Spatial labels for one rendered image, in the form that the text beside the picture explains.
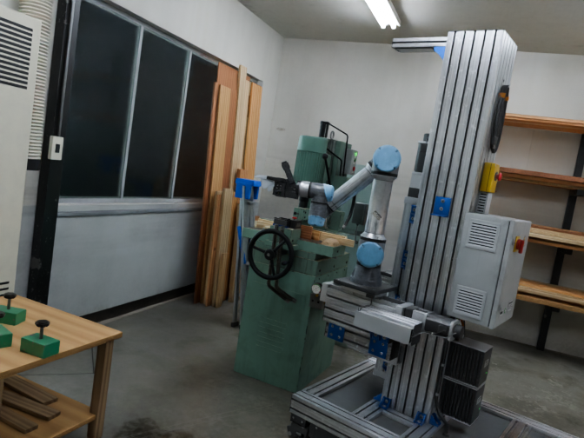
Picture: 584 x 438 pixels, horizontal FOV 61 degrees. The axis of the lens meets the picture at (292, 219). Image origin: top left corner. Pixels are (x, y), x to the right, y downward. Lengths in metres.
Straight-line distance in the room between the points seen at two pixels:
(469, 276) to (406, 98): 3.23
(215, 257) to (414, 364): 2.37
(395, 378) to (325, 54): 3.86
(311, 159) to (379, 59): 2.64
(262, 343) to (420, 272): 1.15
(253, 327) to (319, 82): 3.19
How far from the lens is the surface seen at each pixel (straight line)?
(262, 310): 3.05
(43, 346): 1.93
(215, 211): 4.30
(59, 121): 3.12
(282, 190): 2.24
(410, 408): 2.58
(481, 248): 2.28
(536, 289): 4.73
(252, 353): 3.15
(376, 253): 2.18
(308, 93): 5.56
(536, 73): 5.28
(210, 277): 4.40
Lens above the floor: 1.30
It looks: 6 degrees down
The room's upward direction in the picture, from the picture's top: 9 degrees clockwise
